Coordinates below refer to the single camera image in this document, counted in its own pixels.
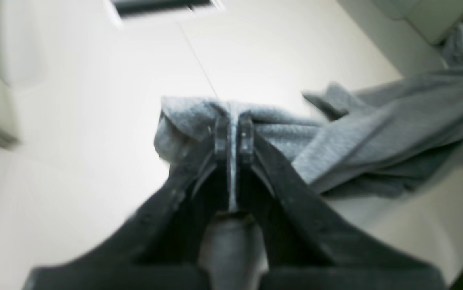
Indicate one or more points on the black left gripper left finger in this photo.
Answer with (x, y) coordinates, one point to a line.
(158, 247)

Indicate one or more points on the left white bin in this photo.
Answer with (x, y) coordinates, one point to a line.
(407, 32)

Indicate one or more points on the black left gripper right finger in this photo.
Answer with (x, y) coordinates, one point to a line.
(310, 246)

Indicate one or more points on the grey t-shirt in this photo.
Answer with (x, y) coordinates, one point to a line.
(383, 140)

